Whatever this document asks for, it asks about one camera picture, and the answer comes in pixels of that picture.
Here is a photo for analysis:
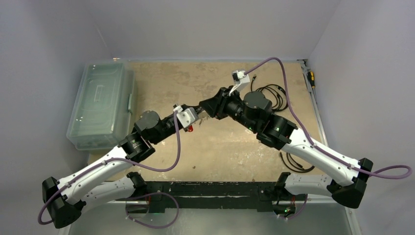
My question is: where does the coiled black cable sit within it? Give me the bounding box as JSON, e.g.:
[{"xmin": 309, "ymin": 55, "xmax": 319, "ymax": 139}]
[{"xmin": 250, "ymin": 75, "xmax": 289, "ymax": 113}]

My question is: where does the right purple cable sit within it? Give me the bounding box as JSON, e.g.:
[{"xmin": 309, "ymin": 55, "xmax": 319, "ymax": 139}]
[{"xmin": 244, "ymin": 57, "xmax": 413, "ymax": 180}]

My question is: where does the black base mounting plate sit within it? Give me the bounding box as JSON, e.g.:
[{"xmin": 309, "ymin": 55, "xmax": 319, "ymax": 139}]
[{"xmin": 125, "ymin": 181, "xmax": 296, "ymax": 216}]

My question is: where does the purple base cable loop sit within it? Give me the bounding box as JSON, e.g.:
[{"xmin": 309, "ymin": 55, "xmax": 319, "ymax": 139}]
[{"xmin": 124, "ymin": 191, "xmax": 180, "ymax": 230}]

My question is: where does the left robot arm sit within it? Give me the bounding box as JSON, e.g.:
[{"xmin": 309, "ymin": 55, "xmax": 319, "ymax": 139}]
[{"xmin": 37, "ymin": 104, "xmax": 203, "ymax": 229}]

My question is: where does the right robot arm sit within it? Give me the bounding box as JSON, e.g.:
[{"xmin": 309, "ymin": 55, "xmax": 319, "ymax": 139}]
[{"xmin": 199, "ymin": 87, "xmax": 373, "ymax": 209}]

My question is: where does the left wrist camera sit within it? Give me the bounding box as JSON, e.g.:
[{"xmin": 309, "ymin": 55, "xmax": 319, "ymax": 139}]
[{"xmin": 173, "ymin": 105, "xmax": 199, "ymax": 129}]

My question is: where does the translucent green storage box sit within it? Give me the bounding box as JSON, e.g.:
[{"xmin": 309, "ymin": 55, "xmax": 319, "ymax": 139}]
[{"xmin": 66, "ymin": 61, "xmax": 137, "ymax": 152}]

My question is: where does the yellow handled screwdriver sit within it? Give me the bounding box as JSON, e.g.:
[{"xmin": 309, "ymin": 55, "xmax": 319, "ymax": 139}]
[{"xmin": 307, "ymin": 71, "xmax": 316, "ymax": 89}]

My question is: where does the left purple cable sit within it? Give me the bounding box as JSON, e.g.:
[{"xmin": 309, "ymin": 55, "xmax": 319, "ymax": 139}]
[{"xmin": 37, "ymin": 110, "xmax": 182, "ymax": 226}]

